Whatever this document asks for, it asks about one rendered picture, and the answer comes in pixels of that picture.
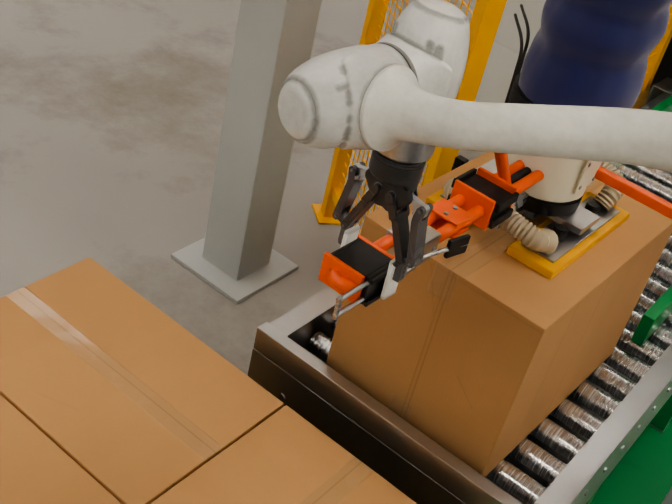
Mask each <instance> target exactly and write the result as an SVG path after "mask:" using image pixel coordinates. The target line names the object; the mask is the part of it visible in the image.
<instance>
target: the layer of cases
mask: <svg viewBox="0 0 672 504"><path fill-rule="evenodd" d="M283 405H284V403H283V402H282V401H280V400H279V399H278V398H276V397H275V396H274V395H272V394H271V393H270V392H268V391H267V390H266V389H264V388H263V387H262V386H260V385H259V384H258V383H256V382H255V381H254V380H252V379H251V378H250V377H248V376H247V375H246V374H244V373H243V372H242V371H241V370H239V369H238V368H237V367H235V366H234V365H233V364H231V363H230V362H229V361H227V360H226V359H225V358H223V357H222V356H221V355H219V354H218V353H217V352H215V351H214V350H213V349H211V348H210V347H209V346H207V345H206V344H205V343H203V342H202V341H201V340H199V339H198V338H197V337H195V336H194V335H193V334H191V333H190V332H189V331H187V330H186V329H185V328H183V327H182V326H181V325H179V324H178V323H177V322H175V321H174V320H173V319H171V318H170V317H169V316H167V315H166V314H165V313H163V312H162V311H161V310H159V309H158V308H157V307H155V306H154V305H153V304H151V303H150V302H149V301H148V300H146V299H145V298H144V297H142V296H141V295H140V294H138V293H137V292H136V291H134V290H133V289H132V288H130V287H129V286H128V285H126V284H125V283H124V282H122V281H121V280H120V279H118V278H117V277H116V276H114V275H113V274H112V273H110V272H109V271H108V270H106V269H105V268H104V267H102V266H101V265H100V264H98V263H97V262H96V261H94V260H93V259H92V258H90V257H89V258H87V259H84V260H82V261H80V262H78V263H76V264H73V265H71V266H69V267H67V268H65V269H62V270H60V271H58V272H56V273H54V274H51V275H49V276H47V277H45V278H43V279H40V280H38V281H36V282H34V283H32V284H29V285H27V286H25V287H23V288H21V289H18V290H16V291H14V292H12V293H10V294H7V295H5V296H3V297H1V298H0V504H417V503H416V502H415V501H413V500H412V499H411V498H409V497H408V496H407V495H405V494H404V493H403V492H401V491H400V490H399V489H397V488H396V487H395V486H393V485H392V484H391V483H389V482H388V481H387V480H385V479H384V478H383V477H381V476H380V475H379V474H377V473H376V472H375V471H373V470H372V469H371V468H369V467H368V466H367V465H365V464H364V463H363V462H361V461H360V460H359V459H357V458H356V457H355V456H353V455H352V454H351V453H349V452H348V451H347V450H345V449H344V448H343V447H341V446H340V445H339V444H337V443H336V442H335V441H333V440H332V439H331V438H330V437H328V436H327V435H326V434H324V433H323V432H322V431H320V430H319V429H318V428H316V427H315V426H314V425H312V424H311V423H310V422H308V421H307V420H306V419H304V418H303V417H302V416H300V415H299V414H298V413H296V412H295V411H294V410H292V409H291V408H290V407H288V406H287V405H286V406H284V407H283Z"/></svg>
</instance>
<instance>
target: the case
mask: <svg viewBox="0 0 672 504"><path fill-rule="evenodd" d="M493 159H495V155H494V152H486V153H484V154H483V155H481V156H479V157H477V158H475V159H473V160H471V161H469V162H467V163H465V164H463V165H461V166H460V167H458V168H456V169H454V170H452V171H450V172H448V173H446V174H444V175H442V176H440V177H438V178H437V179H435V180H433V181H431V182H429V183H427V184H425V185H423V186H421V187H419V188H417V193H418V198H419V199H420V200H422V201H423V202H424V203H426V199H427V198H428V197H429V196H431V195H432V194H434V193H436V192H438V191H440V190H441V189H443V186H444V184H445V183H446V182H447V181H448V180H449V179H452V178H455V177H458V176H460V175H462V174H463V173H465V172H467V171H469V170H471V169H473V168H475V169H476V168H478V167H480V166H482V165H484V164H485V163H487V162H489V161H491V160H493ZM614 205H616V206H618V207H620V208H621V209H623V210H625V211H627V212H629V217H628V219H627V220H626V221H625V222H624V223H622V224H621V225H620V226H619V227H617V228H616V229H615V230H613V231H612V232H611V233H610V234H608V235H607V236H606V237H604V238H603V239H602V240H601V241H599V242H598V243H597V244H596V245H594V246H593V247H592V248H590V249H589V250H588V251H587V252H585V253H584V254H583V255H581V256H580V257H579V258H578V259H576V260H575V261H574V262H573V263H571V264H570V265H569V266H567V267H566V268H565V269H564V270H562V271H561V272H560V273H558V274H557V275H556V276H555V277H553V278H552V279H548V278H546V277H545V276H543V275H541V274H540V273H538V272H536V271H535V270H533V269H532V268H530V267H528V266H527V265H525V264H523V263H522V262H520V261H518V260H517V259H515V258H513V257H512V256H510V255H508V254H507V253H506V251H507V249H508V246H509V245H511V244H512V243H514V242H515V241H517V238H513V235H510V233H507V232H506V230H503V229H502V227H501V228H499V229H498V230H496V229H495V228H493V229H490V228H488V226H489V225H488V226H487V229H486V230H482V229H481V228H479V227H477V226H476V225H474V224H472V225H471V226H469V227H468V228H469V229H468V230H467V231H465V232H464V233H462V234H461V235H459V236H462V235H466V234H469V235H470V236H471V237H470V240H469V245H468V246H467V249H466V251H465V253H462V254H459V255H456V256H453V257H450V258H445V257H444V256H443V255H444V253H442V254H439V255H435V256H433V257H431V258H430V259H428V260H427V261H425V262H424V263H422V264H420V265H419V266H417V268H416V269H414V270H413V271H411V272H409V273H408V274H406V275H405V278H404V279H403V280H401V281H399V282H398V285H397V289H396V292H395V293H394V294H393V295H391V296H389V297H388V298H386V299H384V300H383V299H381V298H380V299H378V300H376V301H375V302H373V303H372V304H370V305H369V306H367V307H365V306H364V305H362V304H361V303H360V304H359V305H357V306H355V307H354V308H352V309H351V310H349V311H348V312H346V313H344V314H343V315H341V316H340V317H338V320H337V324H336V328H335V332H334V335H333V339H332V343H331V347H330V351H329V354H328V358H327V362H326V364H327V365H328V366H329V367H331V368H332V369H334V370H335V371H336V372H338V373H339V374H341V375H342V376H343V377H345V378H346V379H348V380H349V381H350V382H352V383H353V384H355V385H356V386H358V387H359V388H360V389H362V390H363V391H365V392H366V393H367V394H369V395H370V396H372V397H373V398H374V399H376V400H377V401H379V402H380V403H381V404H383V405H384V406H386V407H387V408H388V409H390V410H391V411H393V412H394V413H395V414H397V415H398V416H400V417H401V418H402V419H404V420H405V421H407V422H408V423H409V424H411V425H412V426H414V427H415V428H416V429H418V430H419V431H421V432H422V433H424V434H425V435H426V436H428V437H429V438H431V439H432V440H433V441H435V442H436V443H438V444H439V445H440V446H442V447H443V448H445V449H446V450H447V451H449V452H450V453H452V454H453V455H454V456H456V457H457V458H459V459H460V460H461V461H463V462H464V463H466V464H467V465H468V466H470V467H471V468H473V469H474V470H475V471H477V472H478V473H480V474H481V475H482V476H484V477H485V476H487V475H488V474H489V473H490V472H491V471H492V470H493V469H494V468H495V467H496V466H497V465H498V464H499V463H500V462H501V461H502V460H503V459H504V458H505V457H506V456H507V455H508V454H509V453H510V452H511V451H512V450H513V449H514V448H515V447H516V446H517V445H518V444H519V443H520V442H521V441H522V440H523V439H525V438H526V437H527V436H528V435H529V434H530V433H531V432H532V431H533V430H534V429H535V428H536V427H537V426H538V425H539V424H540V423H541V422H542V421H543V420H544V419H545V418H546V417H547V416H548V415H549V414H550V413H551V412H552V411H553V410H554V409H555V408H556V407H557V406H558V405H559V404H560V403H562V402H563V401H564V400H565V399H566V398H567V397H568V396H569V395H570V394H571V393H572V392H573V391H574V390H575V389H576V388H577V387H578V386H579V385H580V384H581V383H582V382H583V381H584V380H585V379H586V378H587V377H588V376H589V375H590V374H591V373H592V372H593V371H594V370H595V369H596V368H597V367H599V366H600V365H601V364H602V363H603V362H604V361H605V360H606V359H607V358H608V357H609V356H610V355H611V354H612V352H613V350H614V348H615V346H616V344H617V342H618V340H619V338H620V336H621V334H622V332H623V330H624V328H625V326H626V324H627V322H628V320H629V318H630V316H631V314H632V312H633V310H634V308H635V306H636V304H637V302H638V300H639V298H640V296H641V294H642V292H643V290H644V288H645V286H646V284H647V282H648V280H649V278H650V276H651V274H652V272H653V270H654V268H655V266H656V264H657V262H658V260H659V258H660V256H661V254H662V252H663V250H664V248H665V246H666V244H667V242H668V240H669V238H670V236H671V234H672V219H670V218H668V217H666V216H664V215H662V214H661V213H659V212H657V211H655V210H653V209H651V208H649V207H648V206H646V205H644V204H642V203H640V202H638V201H636V200H634V199H633V198H631V197H629V196H627V195H625V194H624V195H623V196H622V197H621V198H620V200H618V201H617V203H615V204H614ZM391 227H392V223H391V221H390V220H389V216H388V211H386V210H385V209H384V208H383V207H381V208H379V209H377V210H375V211H373V212H371V213H369V214H368V215H366V216H365V219H364V223H363V226H362V230H361V234H360V235H361V236H363V237H364V238H366V239H368V240H369V241H371V242H372V243H373V242H375V241H377V240H378V239H380V238H382V237H384V236H385V235H386V231H387V230H388V229H389V228H391ZM459 236H457V237H459Z"/></svg>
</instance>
